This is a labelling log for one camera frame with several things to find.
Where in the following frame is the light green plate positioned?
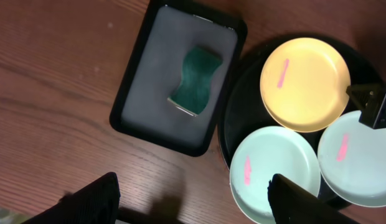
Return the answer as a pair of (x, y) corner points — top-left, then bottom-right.
(318, 111), (386, 207)
(230, 126), (321, 223)

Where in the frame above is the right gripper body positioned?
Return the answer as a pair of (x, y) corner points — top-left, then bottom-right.
(359, 83), (386, 129)

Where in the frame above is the black rectangular tray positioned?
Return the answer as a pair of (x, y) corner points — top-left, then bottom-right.
(110, 1), (248, 157)

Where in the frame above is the green sponge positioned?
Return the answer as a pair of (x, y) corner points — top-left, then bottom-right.
(167, 47), (223, 116)

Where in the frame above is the light green plate front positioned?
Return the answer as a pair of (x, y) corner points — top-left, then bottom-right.
(230, 126), (321, 223)

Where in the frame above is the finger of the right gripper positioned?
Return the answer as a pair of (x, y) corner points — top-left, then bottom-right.
(346, 83), (384, 111)

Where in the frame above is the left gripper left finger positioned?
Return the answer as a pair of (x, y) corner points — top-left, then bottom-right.
(24, 172), (120, 224)

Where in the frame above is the yellow plate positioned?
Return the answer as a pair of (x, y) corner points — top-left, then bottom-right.
(260, 37), (351, 133)

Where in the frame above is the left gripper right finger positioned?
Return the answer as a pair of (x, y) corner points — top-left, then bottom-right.
(268, 174), (358, 224)

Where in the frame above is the light green plate right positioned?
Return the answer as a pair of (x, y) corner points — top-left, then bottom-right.
(318, 111), (386, 207)

